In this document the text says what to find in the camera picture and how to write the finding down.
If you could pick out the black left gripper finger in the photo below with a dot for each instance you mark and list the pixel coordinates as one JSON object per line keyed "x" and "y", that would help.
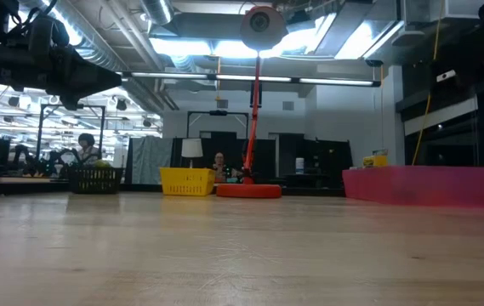
{"x": 88, "y": 78}

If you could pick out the person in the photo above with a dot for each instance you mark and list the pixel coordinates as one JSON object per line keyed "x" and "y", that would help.
{"x": 87, "y": 151}
{"x": 220, "y": 168}

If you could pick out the grey curtain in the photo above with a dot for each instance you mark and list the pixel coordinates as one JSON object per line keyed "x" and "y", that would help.
{"x": 148, "y": 159}

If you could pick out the black robot rig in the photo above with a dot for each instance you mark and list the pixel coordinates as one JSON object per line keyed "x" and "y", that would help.
{"x": 33, "y": 163}

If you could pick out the black plastic basket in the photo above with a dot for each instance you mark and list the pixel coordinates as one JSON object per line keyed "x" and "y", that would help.
{"x": 95, "y": 180}

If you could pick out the black light strip bar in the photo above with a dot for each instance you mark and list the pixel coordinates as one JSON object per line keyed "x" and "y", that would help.
{"x": 212, "y": 77}

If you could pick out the white table lamp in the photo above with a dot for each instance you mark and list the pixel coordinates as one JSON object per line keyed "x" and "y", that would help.
{"x": 191, "y": 148}

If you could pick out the wooden workbench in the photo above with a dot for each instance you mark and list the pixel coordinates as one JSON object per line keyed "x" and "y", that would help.
{"x": 12, "y": 180}

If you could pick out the yellow plastic basket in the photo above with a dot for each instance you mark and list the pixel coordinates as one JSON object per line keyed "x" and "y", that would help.
{"x": 187, "y": 183}

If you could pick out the red desk lamp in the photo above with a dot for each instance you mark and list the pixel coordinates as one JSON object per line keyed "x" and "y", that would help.
{"x": 248, "y": 191}

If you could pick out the white canister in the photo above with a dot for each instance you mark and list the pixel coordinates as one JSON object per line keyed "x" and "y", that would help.
{"x": 300, "y": 166}

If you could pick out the black partition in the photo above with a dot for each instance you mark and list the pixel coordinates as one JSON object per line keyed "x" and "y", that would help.
{"x": 322, "y": 157}

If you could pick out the pink plastic tray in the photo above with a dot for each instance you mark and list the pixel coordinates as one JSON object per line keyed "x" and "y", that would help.
{"x": 416, "y": 187}

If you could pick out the black metal rig frame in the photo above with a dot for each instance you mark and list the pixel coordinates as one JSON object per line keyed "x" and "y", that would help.
{"x": 218, "y": 112}
{"x": 71, "y": 105}

